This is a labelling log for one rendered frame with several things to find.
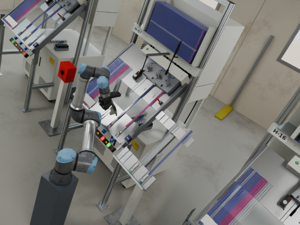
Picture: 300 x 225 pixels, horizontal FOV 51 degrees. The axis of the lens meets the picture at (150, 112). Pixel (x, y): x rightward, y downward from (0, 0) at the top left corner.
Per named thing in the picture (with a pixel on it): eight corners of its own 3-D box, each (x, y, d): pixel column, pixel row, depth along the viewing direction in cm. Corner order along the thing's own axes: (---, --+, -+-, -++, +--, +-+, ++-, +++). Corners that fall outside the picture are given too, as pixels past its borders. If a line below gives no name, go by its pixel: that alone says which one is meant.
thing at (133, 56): (157, 114, 250) (156, 110, 245) (108, 70, 281) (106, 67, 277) (186, 86, 255) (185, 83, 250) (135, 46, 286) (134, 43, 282)
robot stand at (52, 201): (45, 240, 233) (59, 191, 205) (29, 224, 239) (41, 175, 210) (63, 226, 248) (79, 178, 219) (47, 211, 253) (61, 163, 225)
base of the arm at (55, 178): (60, 189, 206) (62, 179, 201) (44, 175, 211) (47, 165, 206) (76, 178, 219) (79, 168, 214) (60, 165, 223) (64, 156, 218)
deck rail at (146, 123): (124, 148, 243) (121, 145, 238) (122, 147, 244) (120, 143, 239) (188, 88, 254) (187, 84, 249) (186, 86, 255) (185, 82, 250)
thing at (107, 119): (122, 144, 242) (121, 143, 239) (76, 96, 273) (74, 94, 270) (140, 127, 245) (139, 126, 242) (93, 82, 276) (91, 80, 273)
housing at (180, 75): (183, 90, 255) (181, 81, 243) (144, 60, 278) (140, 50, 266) (190, 84, 257) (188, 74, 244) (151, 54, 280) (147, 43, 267)
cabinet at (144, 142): (124, 193, 297) (145, 145, 266) (83, 145, 330) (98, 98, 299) (167, 171, 344) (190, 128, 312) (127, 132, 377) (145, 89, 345)
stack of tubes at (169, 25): (189, 63, 238) (204, 31, 224) (145, 31, 262) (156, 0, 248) (198, 62, 247) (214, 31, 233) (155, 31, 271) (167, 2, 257)
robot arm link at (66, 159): (55, 159, 213) (59, 144, 206) (75, 162, 217) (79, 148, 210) (52, 172, 203) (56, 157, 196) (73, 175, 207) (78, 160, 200)
